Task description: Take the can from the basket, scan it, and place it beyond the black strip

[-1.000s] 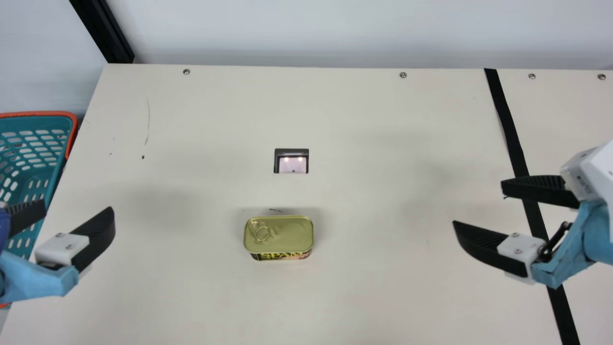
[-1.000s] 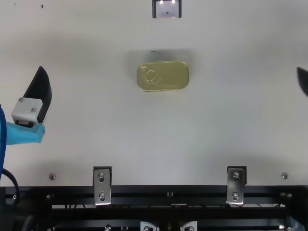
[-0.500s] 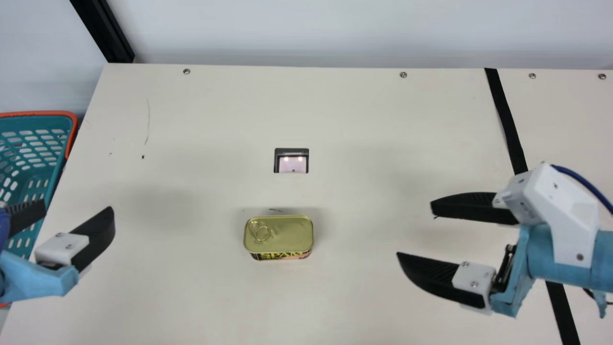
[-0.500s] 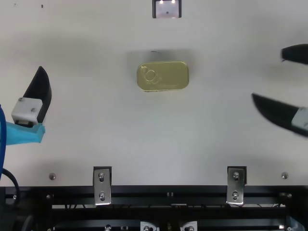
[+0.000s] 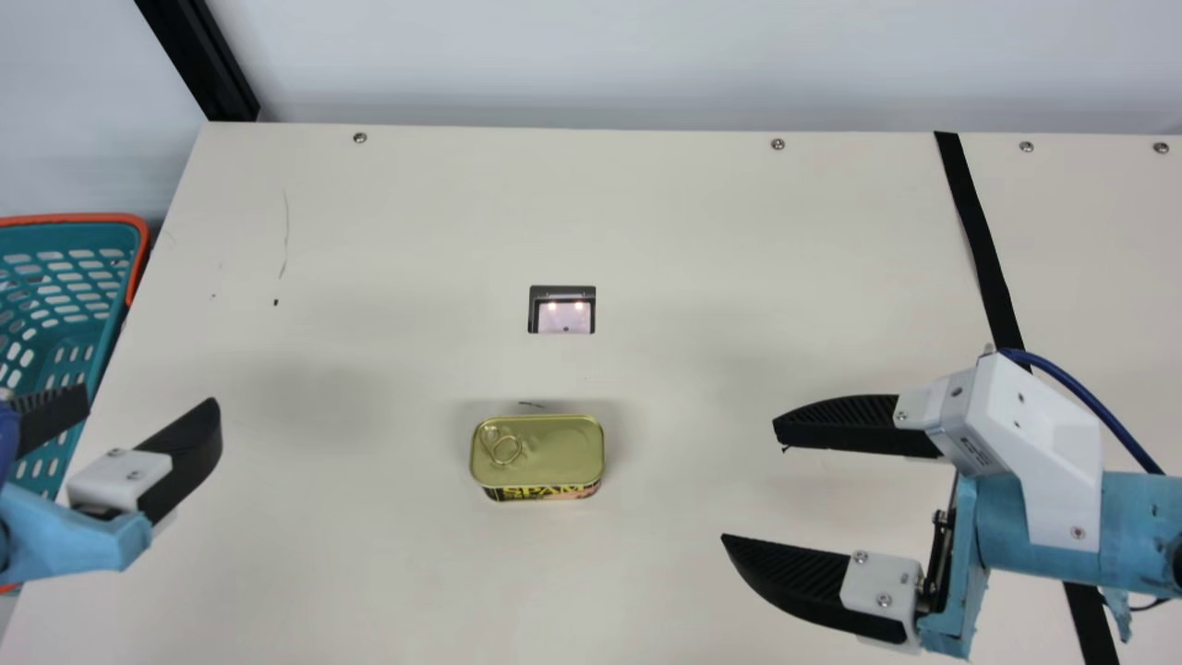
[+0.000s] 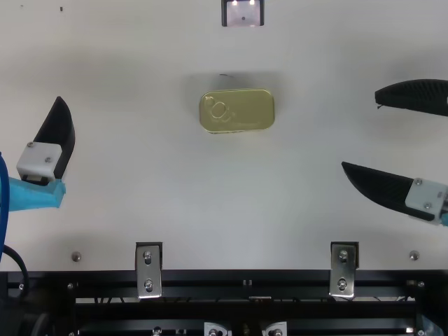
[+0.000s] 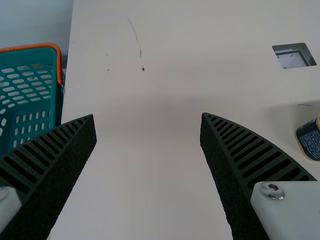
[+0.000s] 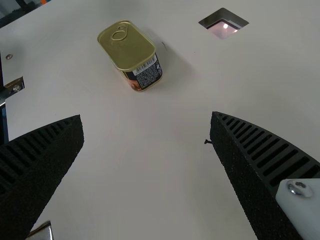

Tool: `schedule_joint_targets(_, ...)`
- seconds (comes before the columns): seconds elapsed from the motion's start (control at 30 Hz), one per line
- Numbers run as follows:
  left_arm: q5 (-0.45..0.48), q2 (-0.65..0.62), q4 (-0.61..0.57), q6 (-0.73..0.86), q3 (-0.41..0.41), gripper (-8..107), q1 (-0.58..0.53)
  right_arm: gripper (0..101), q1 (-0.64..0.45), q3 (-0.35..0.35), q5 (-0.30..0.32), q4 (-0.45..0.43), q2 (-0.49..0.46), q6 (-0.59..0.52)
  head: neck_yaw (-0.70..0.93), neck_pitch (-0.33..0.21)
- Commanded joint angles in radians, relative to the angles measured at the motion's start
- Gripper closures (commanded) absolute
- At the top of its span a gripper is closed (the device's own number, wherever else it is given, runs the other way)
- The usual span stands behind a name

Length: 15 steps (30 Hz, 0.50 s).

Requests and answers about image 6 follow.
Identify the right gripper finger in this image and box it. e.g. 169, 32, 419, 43
374, 79, 448, 118

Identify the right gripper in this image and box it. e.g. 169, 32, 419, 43
341, 161, 448, 228

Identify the blue cable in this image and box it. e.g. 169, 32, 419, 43
0, 151, 11, 264

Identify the black cable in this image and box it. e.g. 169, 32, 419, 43
0, 244, 31, 302

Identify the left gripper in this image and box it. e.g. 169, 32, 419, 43
6, 96, 77, 213

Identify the gold rectangular tin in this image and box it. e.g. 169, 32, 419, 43
198, 87, 276, 134

